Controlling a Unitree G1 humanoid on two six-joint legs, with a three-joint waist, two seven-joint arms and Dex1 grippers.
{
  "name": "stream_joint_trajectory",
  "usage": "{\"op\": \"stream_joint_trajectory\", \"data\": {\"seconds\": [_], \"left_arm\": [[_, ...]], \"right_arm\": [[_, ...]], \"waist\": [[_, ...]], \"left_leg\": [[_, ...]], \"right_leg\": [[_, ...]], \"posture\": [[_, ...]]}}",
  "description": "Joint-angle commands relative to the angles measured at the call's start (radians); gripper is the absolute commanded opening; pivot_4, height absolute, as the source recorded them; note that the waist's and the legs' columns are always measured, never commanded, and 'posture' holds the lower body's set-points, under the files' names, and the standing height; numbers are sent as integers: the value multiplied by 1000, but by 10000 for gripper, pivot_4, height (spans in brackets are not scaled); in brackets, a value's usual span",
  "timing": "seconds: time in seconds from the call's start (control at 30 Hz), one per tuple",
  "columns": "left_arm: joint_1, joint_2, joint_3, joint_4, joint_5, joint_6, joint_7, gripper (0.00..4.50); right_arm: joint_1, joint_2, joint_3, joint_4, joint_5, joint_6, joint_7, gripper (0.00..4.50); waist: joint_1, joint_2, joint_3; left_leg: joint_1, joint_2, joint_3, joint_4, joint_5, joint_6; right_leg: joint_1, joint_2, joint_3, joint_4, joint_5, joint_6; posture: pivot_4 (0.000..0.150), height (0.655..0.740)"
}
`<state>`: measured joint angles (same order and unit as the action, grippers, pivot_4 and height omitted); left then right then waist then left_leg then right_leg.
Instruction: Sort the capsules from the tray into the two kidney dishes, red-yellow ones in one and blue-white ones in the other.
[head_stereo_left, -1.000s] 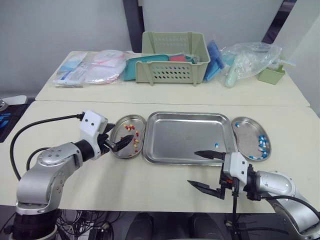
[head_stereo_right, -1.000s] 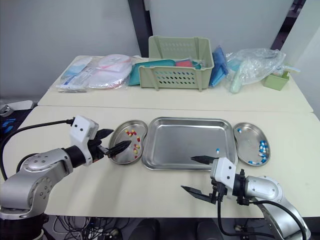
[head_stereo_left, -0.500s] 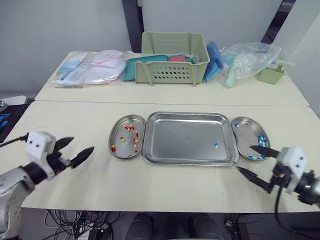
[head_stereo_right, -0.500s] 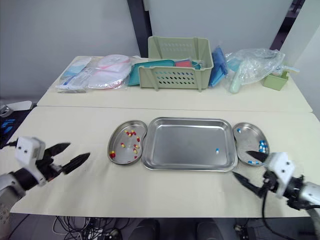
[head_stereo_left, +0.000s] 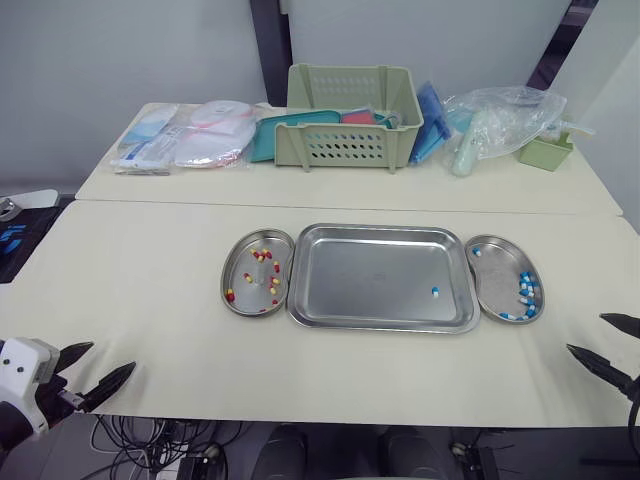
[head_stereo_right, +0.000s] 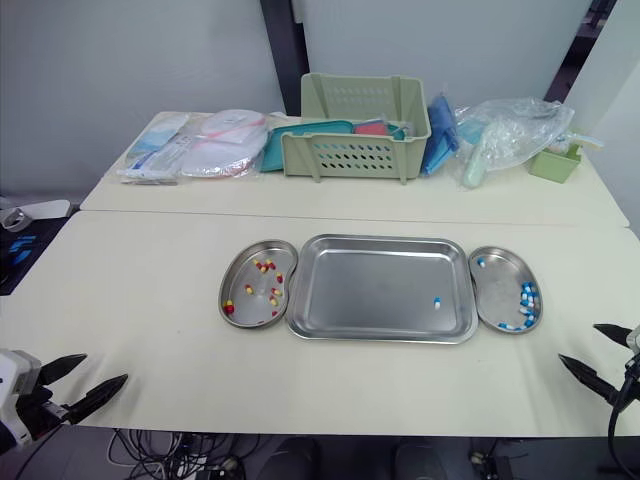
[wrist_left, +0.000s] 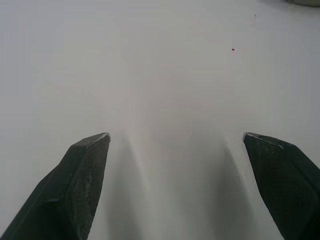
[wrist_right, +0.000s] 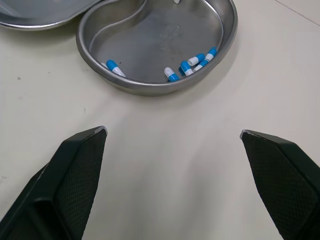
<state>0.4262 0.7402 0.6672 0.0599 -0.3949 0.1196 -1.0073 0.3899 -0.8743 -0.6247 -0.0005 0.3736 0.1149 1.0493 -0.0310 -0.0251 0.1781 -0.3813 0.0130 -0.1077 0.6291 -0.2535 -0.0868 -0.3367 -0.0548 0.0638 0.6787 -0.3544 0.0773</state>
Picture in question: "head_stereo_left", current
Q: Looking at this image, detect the pale green plastic basket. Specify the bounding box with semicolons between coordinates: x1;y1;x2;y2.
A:
273;63;425;174

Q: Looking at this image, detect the pale green tube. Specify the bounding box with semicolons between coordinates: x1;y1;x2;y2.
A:
448;110;489;178

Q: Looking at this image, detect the white round pack red trim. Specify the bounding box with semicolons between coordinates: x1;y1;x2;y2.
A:
171;99;259;171

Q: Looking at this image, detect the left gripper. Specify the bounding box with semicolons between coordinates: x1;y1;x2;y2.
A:
30;341;137;426

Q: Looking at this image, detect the small green box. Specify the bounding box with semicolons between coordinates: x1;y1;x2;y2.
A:
516;130;576;174

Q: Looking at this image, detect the blue plastic pack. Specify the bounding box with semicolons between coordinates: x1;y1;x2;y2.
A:
408;81;454;165

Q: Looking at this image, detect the teal plastic tray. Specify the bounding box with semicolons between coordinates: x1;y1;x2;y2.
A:
248;109;342;164

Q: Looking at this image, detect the blue-white flat pack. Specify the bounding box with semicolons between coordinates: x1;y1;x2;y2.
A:
110;103;182;177

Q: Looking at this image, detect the steel rectangular tray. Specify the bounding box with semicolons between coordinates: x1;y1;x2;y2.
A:
285;222;481;335

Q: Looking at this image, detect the black cable bundle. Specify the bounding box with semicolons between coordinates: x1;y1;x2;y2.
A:
89;414;251;480

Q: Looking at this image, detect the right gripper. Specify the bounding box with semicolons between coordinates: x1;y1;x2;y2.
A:
566;312;640;402

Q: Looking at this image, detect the steel kidney dish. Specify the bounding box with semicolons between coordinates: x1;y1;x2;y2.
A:
220;228;297;318
464;234;546;326

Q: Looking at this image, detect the clear plastic bag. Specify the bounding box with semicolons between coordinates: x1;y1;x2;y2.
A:
442;85;569;162

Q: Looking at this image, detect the red and blue pack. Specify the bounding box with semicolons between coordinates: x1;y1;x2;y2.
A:
341;106;379;127

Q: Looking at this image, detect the robot body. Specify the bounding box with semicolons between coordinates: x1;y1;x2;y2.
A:
257;423;464;480

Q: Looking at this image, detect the black device with blue lights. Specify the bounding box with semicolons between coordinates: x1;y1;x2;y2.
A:
0;188;62;285

